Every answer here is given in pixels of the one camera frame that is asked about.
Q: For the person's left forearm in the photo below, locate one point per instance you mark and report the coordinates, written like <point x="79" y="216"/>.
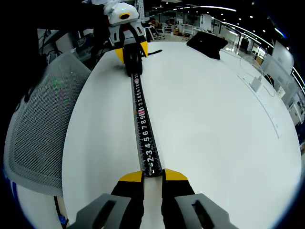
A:
<point x="100" y="35"/>

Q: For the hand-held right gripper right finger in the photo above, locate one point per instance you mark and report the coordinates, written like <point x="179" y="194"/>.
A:
<point x="176" y="190"/>

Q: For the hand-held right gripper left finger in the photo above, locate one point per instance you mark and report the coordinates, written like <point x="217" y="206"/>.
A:
<point x="128" y="198"/>

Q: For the white office chair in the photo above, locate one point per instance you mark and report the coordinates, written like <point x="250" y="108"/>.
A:
<point x="160" y="30"/>

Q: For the person's body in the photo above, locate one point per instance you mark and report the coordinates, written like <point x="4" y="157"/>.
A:
<point x="26" y="69"/>

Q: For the grey mesh office chair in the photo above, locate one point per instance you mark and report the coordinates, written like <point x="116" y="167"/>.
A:
<point x="43" y="124"/>

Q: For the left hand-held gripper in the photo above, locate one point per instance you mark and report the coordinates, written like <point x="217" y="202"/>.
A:
<point x="121" y="15"/>

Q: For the black flat pad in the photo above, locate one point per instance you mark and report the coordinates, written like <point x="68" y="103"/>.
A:
<point x="207" y="44"/>

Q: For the black tape measure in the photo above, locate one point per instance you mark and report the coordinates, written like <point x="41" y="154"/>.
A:
<point x="142" y="119"/>

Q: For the clear long ruler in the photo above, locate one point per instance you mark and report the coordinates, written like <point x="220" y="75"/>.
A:
<point x="267" y="109"/>

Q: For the white charger adapter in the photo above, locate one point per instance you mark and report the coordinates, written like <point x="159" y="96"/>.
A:
<point x="256" y="84"/>

